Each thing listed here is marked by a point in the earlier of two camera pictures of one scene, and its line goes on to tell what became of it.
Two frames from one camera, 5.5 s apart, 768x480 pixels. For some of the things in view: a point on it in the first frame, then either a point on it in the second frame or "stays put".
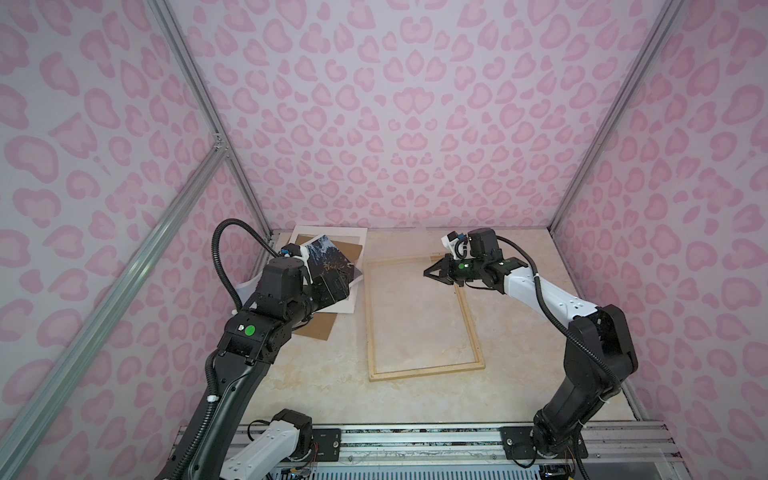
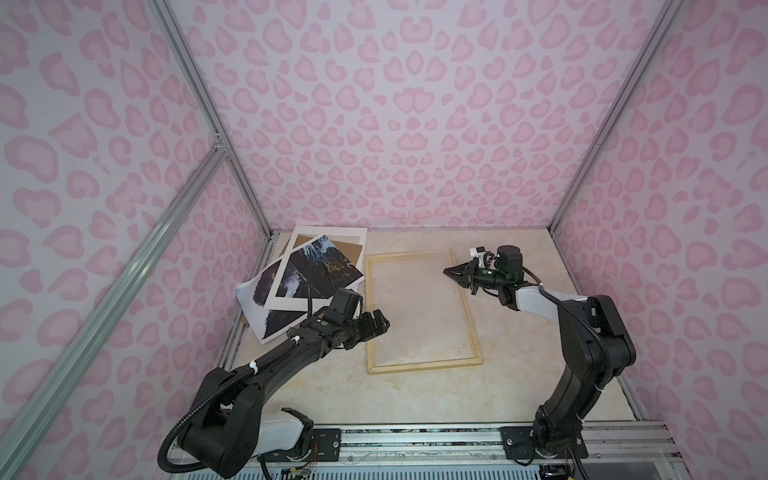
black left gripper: [329, 296] → [371, 330]
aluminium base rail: [476, 445] stays put
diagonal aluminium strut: [135, 266] stays put
